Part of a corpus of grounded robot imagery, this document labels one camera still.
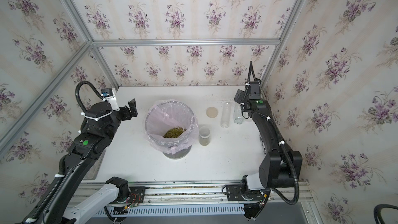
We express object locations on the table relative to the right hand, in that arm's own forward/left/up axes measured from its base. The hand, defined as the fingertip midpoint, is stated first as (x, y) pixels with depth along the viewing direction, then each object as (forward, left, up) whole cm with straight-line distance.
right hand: (249, 97), depth 84 cm
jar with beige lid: (+1, +3, -21) cm, 21 cm away
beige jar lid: (+6, +19, -23) cm, 30 cm away
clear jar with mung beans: (+3, +10, -22) cm, 24 cm away
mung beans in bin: (-12, +43, -20) cm, 49 cm away
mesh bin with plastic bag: (-10, +45, -18) cm, 49 cm away
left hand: (-14, +61, +11) cm, 64 cm away
